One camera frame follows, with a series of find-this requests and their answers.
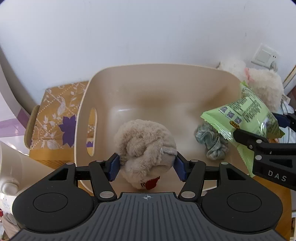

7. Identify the beige plush toy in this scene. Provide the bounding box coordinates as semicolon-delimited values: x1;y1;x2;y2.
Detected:
114;119;177;190

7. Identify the white plush toy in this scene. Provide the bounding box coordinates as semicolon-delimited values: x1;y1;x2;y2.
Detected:
216;58;285;113

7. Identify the white and lilac furniture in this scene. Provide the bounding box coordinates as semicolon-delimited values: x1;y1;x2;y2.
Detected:
0;44;37;144

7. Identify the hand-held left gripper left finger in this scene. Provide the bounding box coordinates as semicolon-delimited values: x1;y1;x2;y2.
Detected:
47;152;121;202

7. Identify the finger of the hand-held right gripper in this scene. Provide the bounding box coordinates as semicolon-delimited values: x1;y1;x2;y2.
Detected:
272;112;296;131
233;128;296;168

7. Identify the wooden desktop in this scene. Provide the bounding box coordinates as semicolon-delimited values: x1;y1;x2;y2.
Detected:
29;137;293;235

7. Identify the blue-grey scrunchie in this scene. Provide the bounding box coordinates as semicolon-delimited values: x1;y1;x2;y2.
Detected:
194;122;229;160

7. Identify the green snack packet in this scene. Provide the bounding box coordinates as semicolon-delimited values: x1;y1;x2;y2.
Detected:
201;81;286;178

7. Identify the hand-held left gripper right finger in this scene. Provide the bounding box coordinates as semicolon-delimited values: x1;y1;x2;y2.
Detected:
172;152;251;202

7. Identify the white framed board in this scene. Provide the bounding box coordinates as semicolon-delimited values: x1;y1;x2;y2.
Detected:
283;65;296;90

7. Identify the beige plastic storage basket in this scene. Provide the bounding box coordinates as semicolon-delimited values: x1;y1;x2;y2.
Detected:
73;64;251;193

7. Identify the white rounded container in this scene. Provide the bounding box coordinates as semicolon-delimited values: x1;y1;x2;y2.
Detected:
0;141;56;195

